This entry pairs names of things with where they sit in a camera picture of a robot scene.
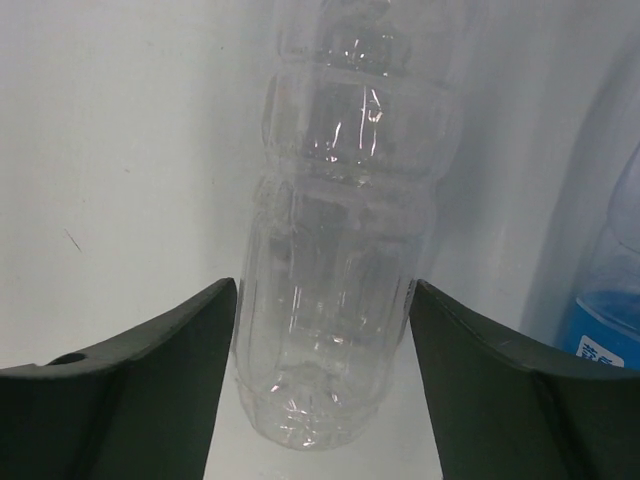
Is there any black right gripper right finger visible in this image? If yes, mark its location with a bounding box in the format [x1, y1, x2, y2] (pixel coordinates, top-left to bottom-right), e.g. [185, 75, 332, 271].
[410, 281, 639, 480]

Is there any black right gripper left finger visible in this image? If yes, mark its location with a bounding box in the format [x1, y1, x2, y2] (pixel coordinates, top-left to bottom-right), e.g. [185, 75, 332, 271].
[1, 278, 237, 479]

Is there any clear bottle blue label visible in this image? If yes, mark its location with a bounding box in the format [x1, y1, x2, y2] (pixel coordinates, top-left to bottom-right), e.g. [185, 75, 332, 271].
[559, 150, 639, 370]

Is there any tall clear bottle white cap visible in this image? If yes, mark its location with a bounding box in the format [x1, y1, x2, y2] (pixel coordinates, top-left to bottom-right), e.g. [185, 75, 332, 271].
[233, 1, 468, 451]

